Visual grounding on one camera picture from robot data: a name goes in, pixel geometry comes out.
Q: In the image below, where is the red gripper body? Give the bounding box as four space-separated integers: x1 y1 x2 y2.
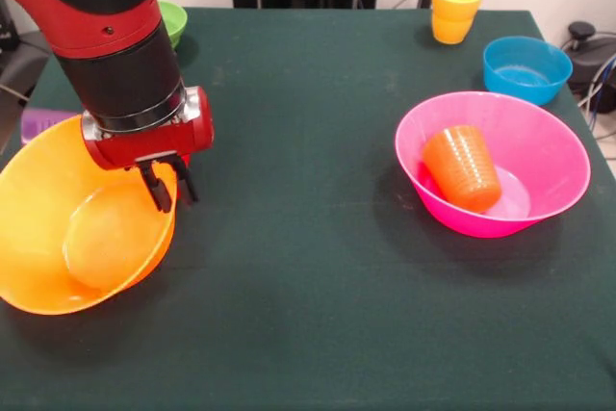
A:
80 86 216 171

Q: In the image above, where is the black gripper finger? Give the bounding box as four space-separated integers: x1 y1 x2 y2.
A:
138 160 174 215
170 154 200 206

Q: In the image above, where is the red cup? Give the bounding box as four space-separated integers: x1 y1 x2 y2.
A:
173 154 194 201

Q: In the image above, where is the large orange bowl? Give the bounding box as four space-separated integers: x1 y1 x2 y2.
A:
0 115 178 317

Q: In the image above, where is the orange cup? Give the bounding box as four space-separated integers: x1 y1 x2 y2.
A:
422 124 502 214

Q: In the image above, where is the purple cup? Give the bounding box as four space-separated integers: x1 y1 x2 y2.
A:
19 109 82 146

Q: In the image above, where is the small green bowl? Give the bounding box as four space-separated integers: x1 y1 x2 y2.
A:
158 0 189 51

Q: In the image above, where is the dark green tablecloth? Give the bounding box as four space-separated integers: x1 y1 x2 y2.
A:
0 6 616 411

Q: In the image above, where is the small blue bowl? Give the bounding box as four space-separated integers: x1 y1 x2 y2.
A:
482 35 574 108

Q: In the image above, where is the large pink bowl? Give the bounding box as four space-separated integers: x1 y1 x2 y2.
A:
395 90 592 240

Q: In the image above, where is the tangle of cables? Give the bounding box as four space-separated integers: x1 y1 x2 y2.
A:
576 52 616 131

